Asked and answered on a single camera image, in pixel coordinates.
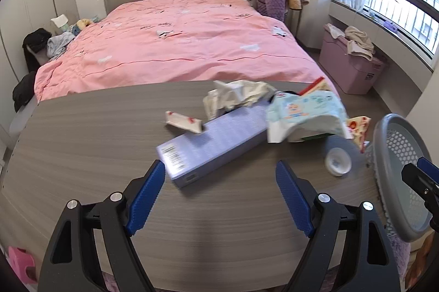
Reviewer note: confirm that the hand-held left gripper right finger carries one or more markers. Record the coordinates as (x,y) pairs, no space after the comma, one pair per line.
(291,196)

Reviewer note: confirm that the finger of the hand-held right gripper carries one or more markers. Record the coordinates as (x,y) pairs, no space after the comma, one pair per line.
(423,178)

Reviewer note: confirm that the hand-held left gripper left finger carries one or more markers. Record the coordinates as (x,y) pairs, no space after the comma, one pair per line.
(144,199)

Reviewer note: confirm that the grey perforated plastic basket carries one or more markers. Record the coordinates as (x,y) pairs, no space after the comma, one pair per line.
(387,141)

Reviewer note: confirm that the red patterned snack packet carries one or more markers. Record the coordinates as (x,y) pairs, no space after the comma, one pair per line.
(358,129)

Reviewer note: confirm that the long purple cardboard box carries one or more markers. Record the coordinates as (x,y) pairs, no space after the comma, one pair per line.
(219,141)

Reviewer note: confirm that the light blue wet wipes pack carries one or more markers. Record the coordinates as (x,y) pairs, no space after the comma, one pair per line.
(301,110)

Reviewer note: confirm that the small white red box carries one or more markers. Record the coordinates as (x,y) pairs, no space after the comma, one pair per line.
(181,120)

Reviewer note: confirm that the cream crumpled paper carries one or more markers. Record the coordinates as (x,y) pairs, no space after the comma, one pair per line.
(255,91)

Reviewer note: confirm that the white lined crumpled paper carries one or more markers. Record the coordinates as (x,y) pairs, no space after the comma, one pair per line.
(219,100)

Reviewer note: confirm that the grey window bench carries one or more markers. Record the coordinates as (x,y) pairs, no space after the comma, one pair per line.
(394,52)

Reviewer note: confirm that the pink storage box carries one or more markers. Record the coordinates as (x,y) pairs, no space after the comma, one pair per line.
(346,72)

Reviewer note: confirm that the pink plastic stool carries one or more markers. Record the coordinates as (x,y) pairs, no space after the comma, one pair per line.
(20,261)

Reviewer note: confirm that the beige cloth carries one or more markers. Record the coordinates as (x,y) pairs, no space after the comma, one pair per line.
(358,41)

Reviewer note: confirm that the small purple item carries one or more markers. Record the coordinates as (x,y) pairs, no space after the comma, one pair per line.
(391,26)

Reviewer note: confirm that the bed with pink duvet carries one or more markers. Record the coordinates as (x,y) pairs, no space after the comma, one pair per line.
(188,45)

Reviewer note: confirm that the black garment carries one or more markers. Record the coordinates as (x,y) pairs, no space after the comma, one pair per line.
(36,40)
(24,89)

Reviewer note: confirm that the white cloth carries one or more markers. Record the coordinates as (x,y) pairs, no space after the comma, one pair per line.
(334,30)

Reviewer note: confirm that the grey white clothing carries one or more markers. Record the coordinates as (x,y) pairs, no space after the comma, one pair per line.
(60,43)

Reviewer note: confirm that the yellow plush toy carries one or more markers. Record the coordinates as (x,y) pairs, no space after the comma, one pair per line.
(83,23)

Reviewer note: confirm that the white tissue box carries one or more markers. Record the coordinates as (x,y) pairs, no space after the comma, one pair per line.
(59,21)

